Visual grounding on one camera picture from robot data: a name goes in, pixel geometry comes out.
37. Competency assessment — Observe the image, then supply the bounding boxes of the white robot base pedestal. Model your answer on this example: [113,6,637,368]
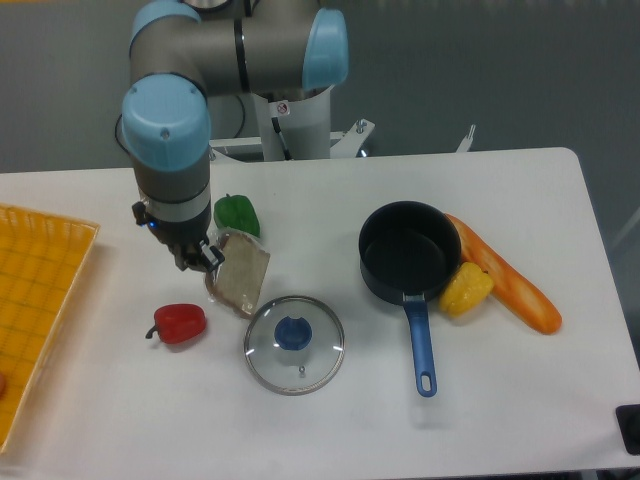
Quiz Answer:
[206,83,477,163]

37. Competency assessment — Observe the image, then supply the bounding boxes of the dark saucepan blue handle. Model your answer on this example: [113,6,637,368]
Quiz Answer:
[358,201,461,398]

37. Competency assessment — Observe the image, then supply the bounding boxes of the red bell pepper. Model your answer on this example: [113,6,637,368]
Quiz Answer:
[145,303,207,345]

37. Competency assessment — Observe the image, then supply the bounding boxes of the black device at table corner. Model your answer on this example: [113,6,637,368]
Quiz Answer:
[615,404,640,456]

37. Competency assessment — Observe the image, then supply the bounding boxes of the green bell pepper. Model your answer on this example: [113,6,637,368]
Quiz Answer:
[213,194,261,238]

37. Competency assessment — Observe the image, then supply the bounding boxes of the orange plastic basket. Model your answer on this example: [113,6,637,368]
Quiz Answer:
[1,204,100,452]

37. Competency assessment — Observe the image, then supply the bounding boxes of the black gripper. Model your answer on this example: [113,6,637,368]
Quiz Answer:
[132,201,225,273]

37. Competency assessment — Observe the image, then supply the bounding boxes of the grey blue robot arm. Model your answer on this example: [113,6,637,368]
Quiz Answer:
[121,1,349,273]

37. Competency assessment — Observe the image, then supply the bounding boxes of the orange baguette bread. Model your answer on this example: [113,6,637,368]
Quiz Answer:
[448,215,562,335]

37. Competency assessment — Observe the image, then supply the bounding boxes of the glass pot lid blue knob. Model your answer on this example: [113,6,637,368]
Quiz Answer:
[243,295,345,396]

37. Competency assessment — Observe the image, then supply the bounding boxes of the yellow bell pepper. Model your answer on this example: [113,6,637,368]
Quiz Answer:
[438,262,494,317]

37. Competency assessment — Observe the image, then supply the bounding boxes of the slice of toast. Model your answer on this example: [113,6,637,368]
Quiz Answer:
[204,229,270,319]

